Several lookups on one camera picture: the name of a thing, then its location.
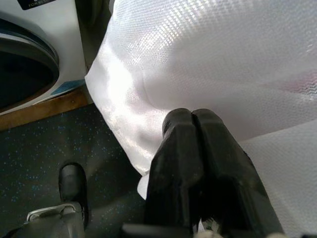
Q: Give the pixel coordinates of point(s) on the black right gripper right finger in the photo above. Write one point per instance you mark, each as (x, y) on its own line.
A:
(230, 178)

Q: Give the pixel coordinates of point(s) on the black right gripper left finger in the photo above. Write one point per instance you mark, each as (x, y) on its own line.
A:
(178, 173)

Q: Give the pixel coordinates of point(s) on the white washing machine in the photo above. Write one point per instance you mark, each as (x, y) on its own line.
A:
(67, 37)

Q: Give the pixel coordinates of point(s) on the white mesh laundry bag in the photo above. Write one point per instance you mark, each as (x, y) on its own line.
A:
(198, 62)

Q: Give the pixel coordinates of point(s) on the wooden base board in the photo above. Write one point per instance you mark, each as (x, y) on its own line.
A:
(49, 109)

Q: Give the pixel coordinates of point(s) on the dark glass washer door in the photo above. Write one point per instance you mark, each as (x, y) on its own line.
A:
(19, 74)

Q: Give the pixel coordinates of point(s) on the black warranty sticker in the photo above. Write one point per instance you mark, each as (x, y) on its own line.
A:
(37, 3)

